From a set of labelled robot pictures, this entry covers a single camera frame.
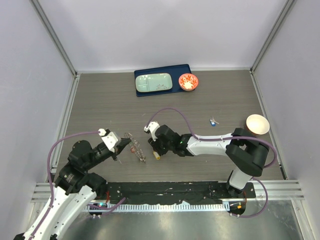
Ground metal disc with keyrings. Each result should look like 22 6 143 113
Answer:
124 132 146 163

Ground yellow tagged key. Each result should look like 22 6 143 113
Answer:
153 150 161 160

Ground blue tagged key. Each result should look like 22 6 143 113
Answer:
209 117 219 127

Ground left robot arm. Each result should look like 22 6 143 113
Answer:
14 138 131 240

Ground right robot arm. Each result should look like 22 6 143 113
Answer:
144 121 270 198

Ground light green divided plate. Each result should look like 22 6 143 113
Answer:
135 73 173 93

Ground red white patterned bowl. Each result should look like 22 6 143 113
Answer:
178 73 199 92

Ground dark blue tray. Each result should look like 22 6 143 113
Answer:
134 64 192 97

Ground cream brown bowl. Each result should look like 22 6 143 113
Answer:
245 114 270 136

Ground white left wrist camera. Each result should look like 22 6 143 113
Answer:
98 128 121 153

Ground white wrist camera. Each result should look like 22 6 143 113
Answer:
98 128 121 153
143 121 160 142

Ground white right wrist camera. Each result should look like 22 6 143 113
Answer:
143 121 160 142

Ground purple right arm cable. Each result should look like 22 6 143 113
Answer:
148 107 279 219

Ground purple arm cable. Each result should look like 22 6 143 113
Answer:
148 107 279 219
21 131 129 240

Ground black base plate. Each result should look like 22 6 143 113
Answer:
96 181 256 205

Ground white slotted cable duct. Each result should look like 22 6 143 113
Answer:
79 202 230 213

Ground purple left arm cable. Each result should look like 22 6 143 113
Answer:
21 131 129 240

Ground left aluminium frame rail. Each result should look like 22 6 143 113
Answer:
29 0 81 201

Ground aluminium frame rail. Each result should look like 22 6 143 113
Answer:
29 0 81 201
249 0 306 201

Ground right aluminium frame rail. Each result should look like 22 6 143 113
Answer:
249 0 306 201

